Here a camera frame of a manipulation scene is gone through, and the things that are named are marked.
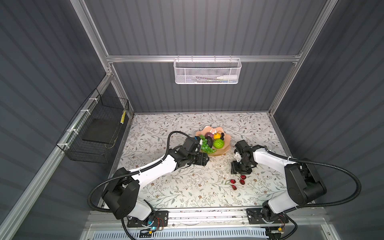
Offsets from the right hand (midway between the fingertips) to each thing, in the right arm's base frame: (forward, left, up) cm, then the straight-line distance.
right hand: (237, 173), depth 89 cm
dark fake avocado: (+18, +16, +7) cm, 25 cm away
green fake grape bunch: (+13, +19, +8) cm, 24 cm away
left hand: (+4, +19, +11) cm, 23 cm away
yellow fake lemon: (+24, +11, +6) cm, 27 cm away
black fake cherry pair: (+23, +7, +5) cm, 25 cm away
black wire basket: (+6, +73, +32) cm, 80 cm away
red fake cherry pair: (-5, +3, +1) cm, 6 cm away
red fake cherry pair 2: (-5, -2, +1) cm, 5 cm away
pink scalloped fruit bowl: (+21, +4, +5) cm, 22 cm away
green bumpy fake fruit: (+16, +11, +8) cm, 21 cm away
